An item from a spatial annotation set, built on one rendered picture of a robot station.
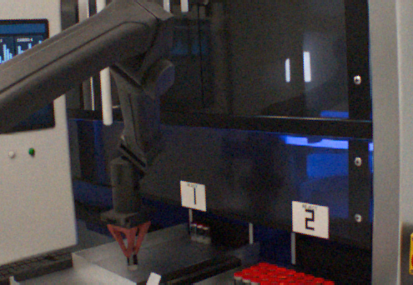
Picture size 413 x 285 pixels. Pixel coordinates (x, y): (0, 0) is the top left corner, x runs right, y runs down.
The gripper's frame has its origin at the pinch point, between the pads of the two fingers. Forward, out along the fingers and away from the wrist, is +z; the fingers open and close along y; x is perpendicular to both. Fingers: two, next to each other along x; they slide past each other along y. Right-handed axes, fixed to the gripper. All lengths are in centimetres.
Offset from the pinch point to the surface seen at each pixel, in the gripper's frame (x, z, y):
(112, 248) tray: 13.6, 4.5, 8.1
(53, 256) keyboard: 39.1, 12.5, 10.7
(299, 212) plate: -32.4, -9.6, 12.4
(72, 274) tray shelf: 13.4, 6.4, -5.4
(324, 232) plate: -38.3, -6.9, 10.9
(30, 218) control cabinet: 49, 4, 12
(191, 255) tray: -2.7, 6.1, 17.5
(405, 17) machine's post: -53, -45, 10
